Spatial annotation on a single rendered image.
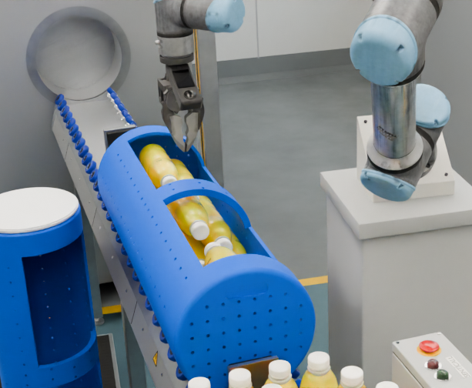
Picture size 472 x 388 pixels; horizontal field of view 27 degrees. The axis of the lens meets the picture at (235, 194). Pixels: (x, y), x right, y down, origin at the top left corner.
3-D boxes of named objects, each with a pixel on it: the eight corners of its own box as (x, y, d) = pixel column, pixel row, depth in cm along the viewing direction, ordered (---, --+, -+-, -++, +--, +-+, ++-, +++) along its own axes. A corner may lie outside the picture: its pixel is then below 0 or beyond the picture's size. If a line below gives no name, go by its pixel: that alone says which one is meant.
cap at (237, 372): (230, 378, 172) (229, 369, 171) (252, 379, 172) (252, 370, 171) (228, 391, 169) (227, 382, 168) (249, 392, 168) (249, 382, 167)
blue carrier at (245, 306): (202, 215, 271) (198, 118, 260) (316, 385, 194) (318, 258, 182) (101, 229, 263) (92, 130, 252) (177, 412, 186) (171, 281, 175)
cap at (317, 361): (329, 361, 176) (329, 352, 175) (330, 373, 172) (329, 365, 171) (307, 362, 176) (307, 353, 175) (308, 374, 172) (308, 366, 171)
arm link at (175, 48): (197, 35, 197) (158, 40, 195) (199, 57, 199) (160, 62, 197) (188, 27, 203) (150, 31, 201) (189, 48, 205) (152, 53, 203)
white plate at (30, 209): (-45, 228, 249) (-44, 232, 250) (57, 232, 244) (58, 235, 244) (-2, 185, 274) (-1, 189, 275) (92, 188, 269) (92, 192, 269)
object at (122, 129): (138, 169, 309) (134, 123, 303) (141, 174, 306) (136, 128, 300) (108, 174, 307) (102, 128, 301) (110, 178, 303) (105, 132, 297)
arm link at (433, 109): (446, 122, 219) (462, 90, 207) (425, 168, 214) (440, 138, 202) (398, 100, 221) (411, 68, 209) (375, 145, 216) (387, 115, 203)
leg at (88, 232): (102, 318, 407) (86, 181, 382) (105, 324, 402) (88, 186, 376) (89, 320, 405) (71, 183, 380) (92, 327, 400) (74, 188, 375)
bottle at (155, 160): (168, 164, 256) (185, 190, 240) (143, 172, 255) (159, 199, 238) (161, 140, 253) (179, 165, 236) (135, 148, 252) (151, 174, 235)
